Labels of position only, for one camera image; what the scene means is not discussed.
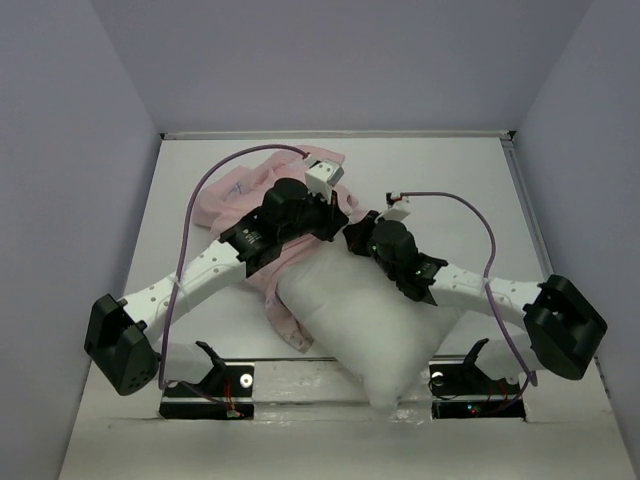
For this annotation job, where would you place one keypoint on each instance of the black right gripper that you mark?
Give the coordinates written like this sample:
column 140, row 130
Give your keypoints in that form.
column 356, row 233

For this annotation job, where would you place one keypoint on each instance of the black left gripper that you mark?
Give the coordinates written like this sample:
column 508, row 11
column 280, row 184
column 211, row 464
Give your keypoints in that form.
column 333, row 218

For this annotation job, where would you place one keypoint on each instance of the pink printed pillowcase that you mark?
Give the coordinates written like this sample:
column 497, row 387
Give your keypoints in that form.
column 224, row 202

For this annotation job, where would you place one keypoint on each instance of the white pillow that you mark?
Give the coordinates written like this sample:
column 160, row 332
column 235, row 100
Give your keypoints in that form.
column 358, row 316

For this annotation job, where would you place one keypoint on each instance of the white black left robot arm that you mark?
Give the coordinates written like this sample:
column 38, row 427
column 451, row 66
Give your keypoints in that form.
column 127, row 338

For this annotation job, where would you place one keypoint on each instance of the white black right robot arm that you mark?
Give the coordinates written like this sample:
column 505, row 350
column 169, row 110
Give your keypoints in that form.
column 563, row 329

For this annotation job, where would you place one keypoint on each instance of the white foam front board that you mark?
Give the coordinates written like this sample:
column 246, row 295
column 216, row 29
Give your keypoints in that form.
column 311, row 423

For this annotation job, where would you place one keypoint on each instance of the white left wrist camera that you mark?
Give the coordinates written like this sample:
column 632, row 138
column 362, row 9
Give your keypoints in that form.
column 321, row 176

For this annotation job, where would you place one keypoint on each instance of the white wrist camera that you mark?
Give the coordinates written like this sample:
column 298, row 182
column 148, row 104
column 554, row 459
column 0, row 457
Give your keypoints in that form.
column 398, row 208
column 321, row 176

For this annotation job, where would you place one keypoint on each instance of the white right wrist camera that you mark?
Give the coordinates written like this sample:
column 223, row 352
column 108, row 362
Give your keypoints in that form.
column 398, row 208

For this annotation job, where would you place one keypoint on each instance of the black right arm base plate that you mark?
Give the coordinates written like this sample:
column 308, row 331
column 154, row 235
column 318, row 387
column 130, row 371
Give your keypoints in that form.
column 464, row 393

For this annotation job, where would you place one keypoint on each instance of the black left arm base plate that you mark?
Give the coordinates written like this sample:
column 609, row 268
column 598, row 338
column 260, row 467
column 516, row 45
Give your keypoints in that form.
column 228, row 399

